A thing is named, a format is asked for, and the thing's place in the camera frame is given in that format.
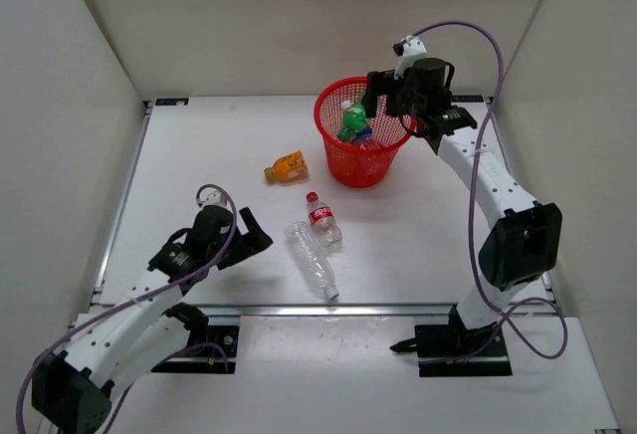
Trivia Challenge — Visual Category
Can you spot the green soda bottle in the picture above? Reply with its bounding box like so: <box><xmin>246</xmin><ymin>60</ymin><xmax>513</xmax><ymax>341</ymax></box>
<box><xmin>336</xmin><ymin>103</ymin><xmax>372</xmax><ymax>142</ymax></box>

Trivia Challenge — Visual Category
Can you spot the blue label water bottle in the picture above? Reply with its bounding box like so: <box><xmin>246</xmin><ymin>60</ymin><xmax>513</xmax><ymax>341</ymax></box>
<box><xmin>340</xmin><ymin>100</ymin><xmax>383</xmax><ymax>152</ymax></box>

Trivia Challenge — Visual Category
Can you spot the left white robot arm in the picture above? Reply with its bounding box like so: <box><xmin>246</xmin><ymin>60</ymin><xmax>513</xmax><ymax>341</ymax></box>
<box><xmin>31</xmin><ymin>205</ymin><xmax>273</xmax><ymax>433</ymax></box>

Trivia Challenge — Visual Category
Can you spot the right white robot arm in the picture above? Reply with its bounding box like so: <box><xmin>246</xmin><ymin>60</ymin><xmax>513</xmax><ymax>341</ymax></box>
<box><xmin>361</xmin><ymin>57</ymin><xmax>562</xmax><ymax>362</ymax></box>

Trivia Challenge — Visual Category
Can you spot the red plastic mesh bin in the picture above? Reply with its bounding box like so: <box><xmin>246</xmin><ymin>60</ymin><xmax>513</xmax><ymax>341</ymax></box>
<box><xmin>314</xmin><ymin>77</ymin><xmax>416</xmax><ymax>188</ymax></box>

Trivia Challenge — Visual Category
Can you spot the right black corner label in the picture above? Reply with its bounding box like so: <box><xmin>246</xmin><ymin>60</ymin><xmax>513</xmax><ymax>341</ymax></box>
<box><xmin>452</xmin><ymin>95</ymin><xmax>484</xmax><ymax>104</ymax></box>

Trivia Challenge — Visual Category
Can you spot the black corner label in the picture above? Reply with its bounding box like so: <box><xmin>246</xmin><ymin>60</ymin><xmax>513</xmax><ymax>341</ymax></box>
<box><xmin>452</xmin><ymin>95</ymin><xmax>484</xmax><ymax>104</ymax></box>
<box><xmin>154</xmin><ymin>98</ymin><xmax>189</xmax><ymax>107</ymax></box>

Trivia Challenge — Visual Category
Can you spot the clear crushed plastic bottle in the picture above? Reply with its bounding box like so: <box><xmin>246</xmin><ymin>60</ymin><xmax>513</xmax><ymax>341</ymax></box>
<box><xmin>284</xmin><ymin>221</ymin><xmax>340</xmax><ymax>302</ymax></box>

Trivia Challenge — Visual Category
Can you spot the red label cola bottle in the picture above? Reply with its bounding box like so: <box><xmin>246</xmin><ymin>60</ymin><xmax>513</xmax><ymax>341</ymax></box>
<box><xmin>306</xmin><ymin>191</ymin><xmax>342</xmax><ymax>252</ymax></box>

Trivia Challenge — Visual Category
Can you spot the orange juice bottle upper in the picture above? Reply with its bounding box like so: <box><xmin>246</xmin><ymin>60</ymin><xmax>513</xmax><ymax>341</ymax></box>
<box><xmin>264</xmin><ymin>150</ymin><xmax>309</xmax><ymax>184</ymax></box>

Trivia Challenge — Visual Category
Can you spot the left black corner label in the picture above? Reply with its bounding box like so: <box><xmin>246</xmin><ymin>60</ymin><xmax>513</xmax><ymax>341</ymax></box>
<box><xmin>154</xmin><ymin>98</ymin><xmax>189</xmax><ymax>107</ymax></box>

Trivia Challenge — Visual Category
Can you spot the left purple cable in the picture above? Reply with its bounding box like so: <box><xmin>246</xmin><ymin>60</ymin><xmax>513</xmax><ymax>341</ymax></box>
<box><xmin>15</xmin><ymin>183</ymin><xmax>238</xmax><ymax>434</ymax></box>

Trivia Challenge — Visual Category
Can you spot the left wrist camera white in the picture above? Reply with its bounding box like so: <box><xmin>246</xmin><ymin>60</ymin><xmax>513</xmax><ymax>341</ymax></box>
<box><xmin>195</xmin><ymin>187</ymin><xmax>228</xmax><ymax>209</ymax></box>

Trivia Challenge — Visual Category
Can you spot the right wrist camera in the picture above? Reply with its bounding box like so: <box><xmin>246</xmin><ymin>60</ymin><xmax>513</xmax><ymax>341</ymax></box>
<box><xmin>392</xmin><ymin>35</ymin><xmax>427</xmax><ymax>80</ymax></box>

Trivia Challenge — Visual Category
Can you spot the aluminium table edge rail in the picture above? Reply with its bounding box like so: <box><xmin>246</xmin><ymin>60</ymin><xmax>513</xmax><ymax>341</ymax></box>
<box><xmin>197</xmin><ymin>304</ymin><xmax>452</xmax><ymax>318</ymax></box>

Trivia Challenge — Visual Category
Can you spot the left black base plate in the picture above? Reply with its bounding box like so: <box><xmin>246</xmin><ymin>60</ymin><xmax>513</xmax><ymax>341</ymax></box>
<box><xmin>152</xmin><ymin>318</ymin><xmax>240</xmax><ymax>375</ymax></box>

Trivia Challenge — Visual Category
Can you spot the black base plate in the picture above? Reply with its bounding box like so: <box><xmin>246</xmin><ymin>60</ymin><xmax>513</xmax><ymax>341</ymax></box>
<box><xmin>414</xmin><ymin>325</ymin><xmax>513</xmax><ymax>378</ymax></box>
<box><xmin>152</xmin><ymin>318</ymin><xmax>240</xmax><ymax>375</ymax></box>

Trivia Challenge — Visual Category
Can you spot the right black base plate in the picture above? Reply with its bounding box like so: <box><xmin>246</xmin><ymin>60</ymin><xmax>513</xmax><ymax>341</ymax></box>
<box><xmin>414</xmin><ymin>325</ymin><xmax>513</xmax><ymax>378</ymax></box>

